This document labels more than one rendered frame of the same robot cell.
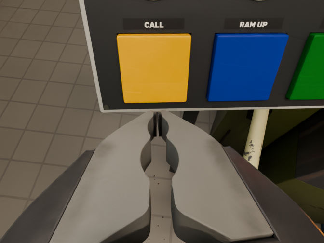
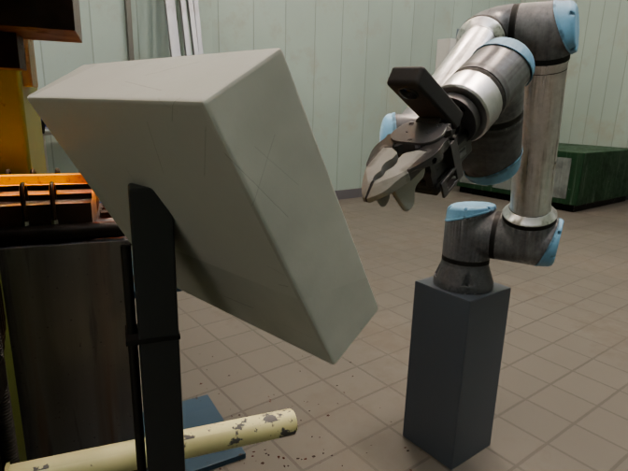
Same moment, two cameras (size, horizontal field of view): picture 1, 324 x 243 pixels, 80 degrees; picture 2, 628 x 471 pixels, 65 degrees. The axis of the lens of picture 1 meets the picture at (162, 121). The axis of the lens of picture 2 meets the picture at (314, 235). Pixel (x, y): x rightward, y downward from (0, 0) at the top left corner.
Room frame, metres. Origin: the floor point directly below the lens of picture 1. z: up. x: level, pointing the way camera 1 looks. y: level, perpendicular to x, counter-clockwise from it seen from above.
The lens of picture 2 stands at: (0.49, 0.39, 1.16)
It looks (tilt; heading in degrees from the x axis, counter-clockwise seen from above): 15 degrees down; 229
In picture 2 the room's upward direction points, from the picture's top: 2 degrees clockwise
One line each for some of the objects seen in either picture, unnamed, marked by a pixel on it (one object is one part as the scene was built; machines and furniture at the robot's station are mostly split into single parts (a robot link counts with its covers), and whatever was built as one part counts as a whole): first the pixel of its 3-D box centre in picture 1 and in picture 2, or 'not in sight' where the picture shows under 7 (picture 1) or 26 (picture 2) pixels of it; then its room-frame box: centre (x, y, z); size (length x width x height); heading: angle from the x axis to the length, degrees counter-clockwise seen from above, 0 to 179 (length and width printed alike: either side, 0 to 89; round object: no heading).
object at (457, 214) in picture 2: not in sight; (471, 229); (-0.92, -0.44, 0.79); 0.17 x 0.15 x 0.18; 109
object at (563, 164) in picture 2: not in sight; (543, 171); (-6.46, -2.71, 0.35); 1.71 x 1.57 x 0.71; 86
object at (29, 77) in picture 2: not in sight; (26, 49); (0.19, -0.97, 1.27); 0.09 x 0.02 x 0.17; 70
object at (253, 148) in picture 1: (252, 150); (164, 448); (0.21, -0.28, 0.62); 0.44 x 0.05 x 0.05; 160
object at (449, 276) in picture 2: not in sight; (463, 269); (-0.91, -0.45, 0.65); 0.19 x 0.19 x 0.10
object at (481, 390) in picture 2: not in sight; (453, 365); (-0.91, -0.45, 0.30); 0.22 x 0.22 x 0.60; 86
